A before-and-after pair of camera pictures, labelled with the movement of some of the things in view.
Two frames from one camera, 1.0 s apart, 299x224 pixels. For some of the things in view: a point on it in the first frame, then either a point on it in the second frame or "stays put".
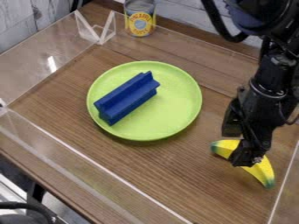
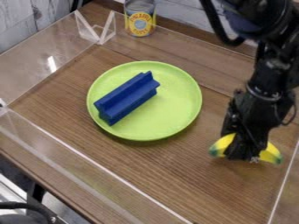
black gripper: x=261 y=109 stays put
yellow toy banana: x=259 y=169 -> x=270 y=152
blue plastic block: x=126 y=97 stays put
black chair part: x=38 y=213 stays put
